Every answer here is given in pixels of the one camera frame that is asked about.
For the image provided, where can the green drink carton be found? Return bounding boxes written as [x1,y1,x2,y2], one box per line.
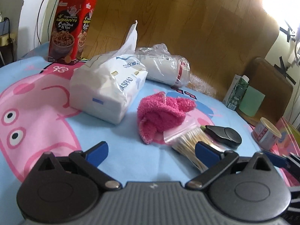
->
[223,75,249,111]

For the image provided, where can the round white food can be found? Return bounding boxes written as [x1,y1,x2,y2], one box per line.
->
[251,117,282,151]

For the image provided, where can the pink fluffy sock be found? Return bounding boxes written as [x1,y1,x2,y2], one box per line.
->
[137,91,196,144]

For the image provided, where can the cotton swabs bag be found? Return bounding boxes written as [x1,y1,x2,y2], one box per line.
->
[163,118,225,172]

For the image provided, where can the pink metal tin box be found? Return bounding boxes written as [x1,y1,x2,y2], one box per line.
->
[271,117,299,156]

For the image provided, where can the white power strip with cables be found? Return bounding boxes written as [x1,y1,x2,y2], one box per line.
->
[279,21,300,85]

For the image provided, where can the brown wooden headboard panel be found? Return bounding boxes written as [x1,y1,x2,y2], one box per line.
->
[83,0,279,100]

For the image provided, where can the white tissue pack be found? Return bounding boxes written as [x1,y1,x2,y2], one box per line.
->
[69,23,148,125]

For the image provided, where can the blue Peppa Pig blanket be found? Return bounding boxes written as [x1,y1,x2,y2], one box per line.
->
[0,42,300,225]

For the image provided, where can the green plastic cup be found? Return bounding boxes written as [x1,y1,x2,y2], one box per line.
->
[238,86,265,117]

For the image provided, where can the red snack box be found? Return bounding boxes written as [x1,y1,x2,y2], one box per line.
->
[48,0,97,65]

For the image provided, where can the brown padded chair back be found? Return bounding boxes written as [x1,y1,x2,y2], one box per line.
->
[237,57,293,126]

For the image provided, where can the white paper cup stack bag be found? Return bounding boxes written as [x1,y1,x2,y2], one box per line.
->
[135,43,190,87]

